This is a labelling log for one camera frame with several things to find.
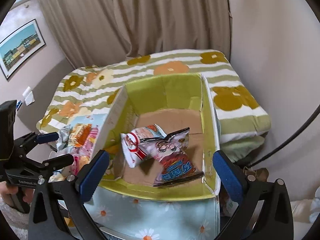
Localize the silver grey snack bag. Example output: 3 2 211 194
56 125 71 152

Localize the pink marshmallow bag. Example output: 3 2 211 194
70 127 99 175

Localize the orange white cake snack bag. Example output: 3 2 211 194
68 123 92 147

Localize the white red snack bag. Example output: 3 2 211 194
120 124 167 168

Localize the red blue snack bag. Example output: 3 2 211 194
151 127 203 187

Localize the person's left hand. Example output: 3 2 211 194
0 181 34 207

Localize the light blue daisy cloth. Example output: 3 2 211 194
49 113 241 240

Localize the framed townscape picture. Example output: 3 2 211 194
0 19 46 81

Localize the green cardboard box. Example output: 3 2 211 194
93 73 220 202

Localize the beige curtain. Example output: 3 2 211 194
38 0 232 68

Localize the white wall switch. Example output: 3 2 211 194
22 86 35 106

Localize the black cable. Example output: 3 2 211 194
246 103 320 169

